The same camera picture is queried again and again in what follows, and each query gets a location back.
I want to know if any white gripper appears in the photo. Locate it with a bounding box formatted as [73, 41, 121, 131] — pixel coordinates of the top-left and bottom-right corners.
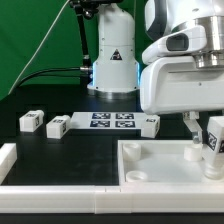
[140, 26, 224, 144]

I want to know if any white square tabletop part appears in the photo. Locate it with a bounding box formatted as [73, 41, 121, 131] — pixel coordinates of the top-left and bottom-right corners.
[117, 140, 224, 185]

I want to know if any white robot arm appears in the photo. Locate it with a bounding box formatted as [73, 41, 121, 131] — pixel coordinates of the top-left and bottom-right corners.
[88, 0, 224, 143]

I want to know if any white marker base plate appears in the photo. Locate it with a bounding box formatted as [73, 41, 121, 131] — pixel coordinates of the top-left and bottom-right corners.
[71, 112, 152, 130]

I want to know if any black camera pole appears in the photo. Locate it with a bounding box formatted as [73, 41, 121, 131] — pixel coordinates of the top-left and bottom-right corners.
[69, 0, 99, 67]

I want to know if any black cable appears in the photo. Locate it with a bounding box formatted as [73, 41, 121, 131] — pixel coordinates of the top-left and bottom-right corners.
[13, 66, 94, 91]

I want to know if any white cable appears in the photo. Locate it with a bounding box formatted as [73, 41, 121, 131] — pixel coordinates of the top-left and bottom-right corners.
[7, 0, 72, 96]

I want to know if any white left fence rail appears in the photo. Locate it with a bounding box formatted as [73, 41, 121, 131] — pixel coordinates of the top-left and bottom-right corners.
[0, 143, 17, 185]

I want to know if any white fence rail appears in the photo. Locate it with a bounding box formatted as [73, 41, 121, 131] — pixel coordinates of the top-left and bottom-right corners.
[0, 184, 224, 214]
[0, 143, 17, 185]

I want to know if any white front fence rail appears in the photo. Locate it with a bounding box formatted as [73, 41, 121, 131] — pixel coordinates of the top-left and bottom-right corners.
[0, 184, 224, 214]

